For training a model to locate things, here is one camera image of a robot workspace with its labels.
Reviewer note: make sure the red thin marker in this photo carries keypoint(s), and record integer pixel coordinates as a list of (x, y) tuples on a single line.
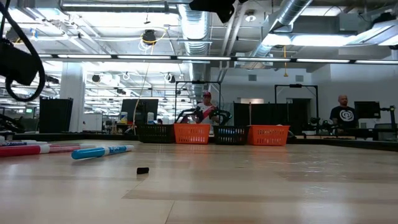
[(18, 151)]

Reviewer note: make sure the blue thin marker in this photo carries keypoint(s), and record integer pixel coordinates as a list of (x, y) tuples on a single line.
[(99, 152)]

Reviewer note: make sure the background black robot arm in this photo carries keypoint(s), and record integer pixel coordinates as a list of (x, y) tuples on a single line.
[(223, 115), (186, 116), (320, 124)]

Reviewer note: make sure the long ceiling light strip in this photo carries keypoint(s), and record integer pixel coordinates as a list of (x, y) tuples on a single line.
[(202, 58)]

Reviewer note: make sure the white square column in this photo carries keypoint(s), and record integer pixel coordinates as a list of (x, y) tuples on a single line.
[(73, 93)]

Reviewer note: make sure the person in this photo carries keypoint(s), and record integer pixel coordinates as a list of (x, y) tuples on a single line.
[(343, 116), (205, 110)]

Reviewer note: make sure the black partition panel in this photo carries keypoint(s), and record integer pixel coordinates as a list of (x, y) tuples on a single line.
[(264, 113)]

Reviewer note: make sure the black monitor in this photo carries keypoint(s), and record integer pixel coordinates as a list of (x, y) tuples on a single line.
[(140, 109), (367, 109)]

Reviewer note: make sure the orange plastic mesh basket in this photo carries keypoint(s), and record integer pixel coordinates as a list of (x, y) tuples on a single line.
[(192, 133), (267, 135)]

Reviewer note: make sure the black plastic mesh basket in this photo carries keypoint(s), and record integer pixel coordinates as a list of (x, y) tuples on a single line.
[(230, 135), (155, 133)]

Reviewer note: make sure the white ceiling light panel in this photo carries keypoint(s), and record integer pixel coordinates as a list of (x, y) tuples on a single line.
[(370, 34)]

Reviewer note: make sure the small black piece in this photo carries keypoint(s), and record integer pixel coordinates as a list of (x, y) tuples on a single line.
[(142, 170)]

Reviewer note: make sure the silver round air duct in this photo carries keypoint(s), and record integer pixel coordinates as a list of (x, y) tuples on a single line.
[(194, 28), (292, 9)]

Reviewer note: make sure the black ceiling camera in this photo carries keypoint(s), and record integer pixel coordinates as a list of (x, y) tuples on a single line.
[(12, 33), (149, 36)]

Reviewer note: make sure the black metal frame stand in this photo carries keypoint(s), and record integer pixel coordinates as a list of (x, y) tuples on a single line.
[(295, 85), (197, 82)]

